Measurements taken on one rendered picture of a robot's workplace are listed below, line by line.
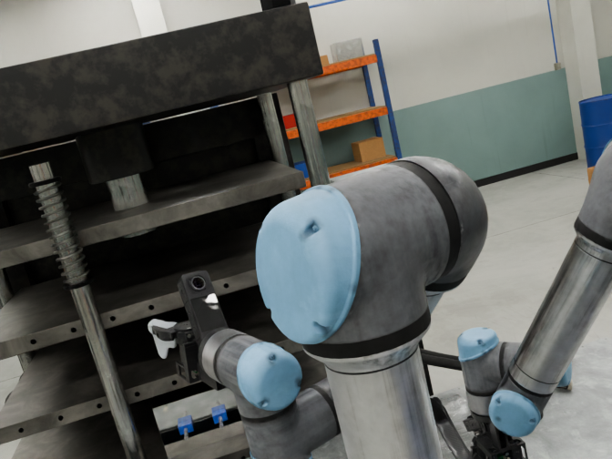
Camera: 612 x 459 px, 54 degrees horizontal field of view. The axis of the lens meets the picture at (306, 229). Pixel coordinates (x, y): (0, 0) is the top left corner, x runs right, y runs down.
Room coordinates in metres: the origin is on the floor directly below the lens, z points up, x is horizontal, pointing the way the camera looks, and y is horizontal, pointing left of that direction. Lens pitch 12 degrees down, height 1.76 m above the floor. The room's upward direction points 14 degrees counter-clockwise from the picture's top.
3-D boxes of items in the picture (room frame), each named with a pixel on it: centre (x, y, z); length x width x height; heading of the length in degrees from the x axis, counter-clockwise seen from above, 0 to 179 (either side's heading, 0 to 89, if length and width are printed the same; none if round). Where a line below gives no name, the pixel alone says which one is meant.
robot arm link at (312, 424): (0.74, 0.09, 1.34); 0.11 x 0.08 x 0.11; 121
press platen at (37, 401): (2.11, 0.56, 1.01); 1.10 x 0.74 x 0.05; 99
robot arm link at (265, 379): (0.73, 0.10, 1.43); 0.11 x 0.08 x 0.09; 31
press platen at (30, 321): (2.11, 0.56, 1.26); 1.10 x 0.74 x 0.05; 99
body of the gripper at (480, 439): (1.05, -0.26, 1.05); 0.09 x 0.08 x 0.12; 9
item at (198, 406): (1.99, 0.49, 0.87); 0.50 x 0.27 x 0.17; 9
